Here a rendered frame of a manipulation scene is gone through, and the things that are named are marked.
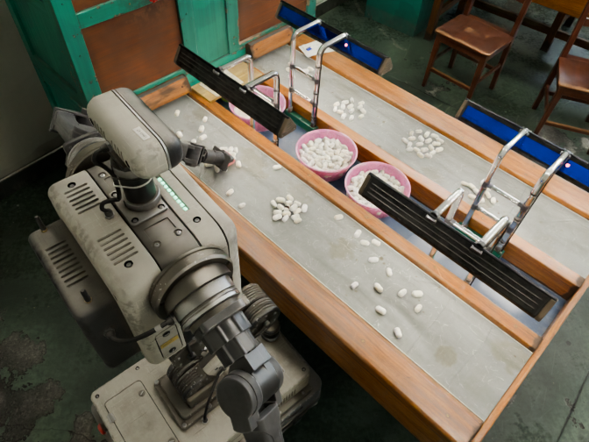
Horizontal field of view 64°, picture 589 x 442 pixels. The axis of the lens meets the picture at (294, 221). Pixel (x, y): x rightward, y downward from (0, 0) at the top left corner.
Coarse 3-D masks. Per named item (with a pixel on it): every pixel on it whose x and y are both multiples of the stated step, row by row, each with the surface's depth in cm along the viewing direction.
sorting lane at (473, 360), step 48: (240, 144) 206; (240, 192) 188; (288, 192) 189; (288, 240) 174; (336, 240) 175; (336, 288) 162; (384, 288) 162; (432, 288) 163; (384, 336) 151; (432, 336) 152; (480, 336) 153; (480, 384) 142
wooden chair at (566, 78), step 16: (576, 32) 302; (560, 64) 308; (576, 64) 309; (560, 80) 296; (576, 80) 298; (544, 96) 327; (560, 96) 300; (576, 96) 297; (544, 112) 313; (560, 128) 316; (576, 128) 312
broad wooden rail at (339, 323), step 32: (256, 256) 166; (288, 256) 168; (288, 288) 158; (320, 288) 159; (320, 320) 151; (352, 320) 151; (352, 352) 146; (384, 352) 145; (384, 384) 142; (416, 384) 139; (416, 416) 138; (448, 416) 134
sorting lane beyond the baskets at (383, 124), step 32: (256, 64) 245; (320, 96) 229; (352, 96) 230; (352, 128) 215; (384, 128) 216; (416, 128) 217; (416, 160) 204; (448, 160) 204; (480, 160) 205; (512, 192) 194; (544, 224) 184; (576, 224) 185; (576, 256) 175
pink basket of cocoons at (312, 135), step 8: (304, 136) 207; (312, 136) 210; (336, 136) 210; (344, 136) 208; (296, 144) 203; (344, 144) 209; (352, 144) 205; (296, 152) 199; (352, 152) 205; (352, 160) 202; (312, 168) 194; (344, 168) 195; (320, 176) 199; (336, 176) 199
